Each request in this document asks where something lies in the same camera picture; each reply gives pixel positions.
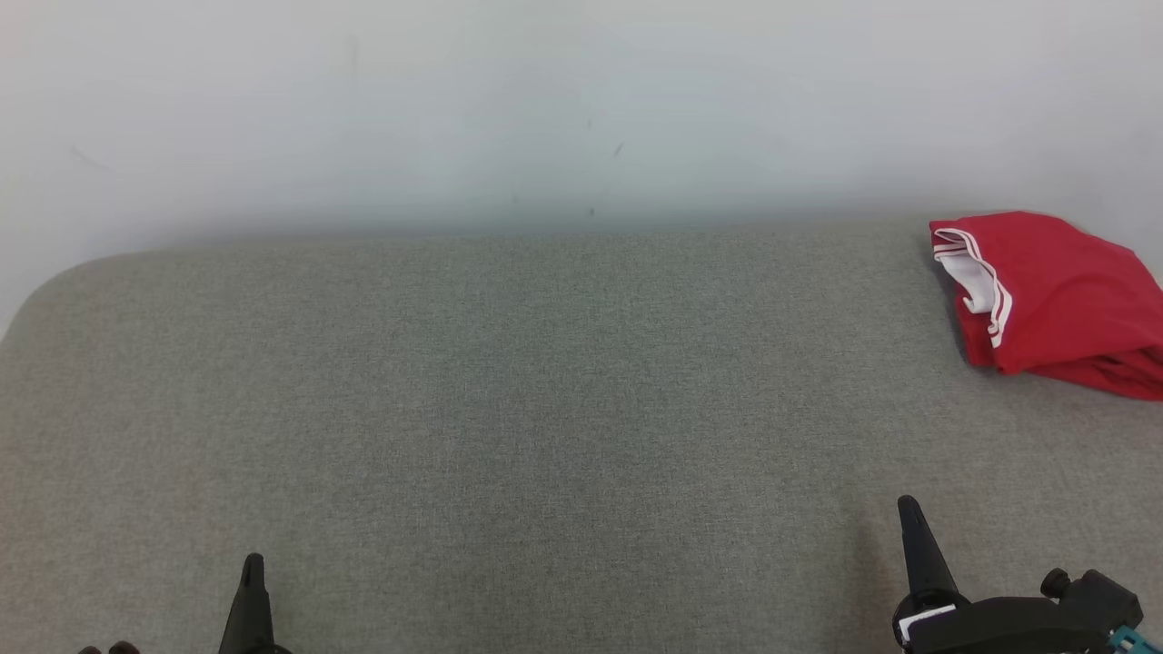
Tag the teal right camera connector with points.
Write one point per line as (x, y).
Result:
(1125, 643)

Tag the red basketball jersey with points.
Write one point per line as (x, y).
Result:
(1063, 282)

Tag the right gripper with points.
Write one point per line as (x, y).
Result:
(999, 631)

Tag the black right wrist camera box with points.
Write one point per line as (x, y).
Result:
(1099, 604)

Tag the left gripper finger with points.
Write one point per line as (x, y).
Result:
(253, 618)

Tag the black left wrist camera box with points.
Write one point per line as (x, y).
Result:
(123, 649)

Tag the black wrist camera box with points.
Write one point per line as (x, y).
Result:
(1099, 604)
(123, 649)

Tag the grey fabric sofa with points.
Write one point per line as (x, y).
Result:
(545, 409)

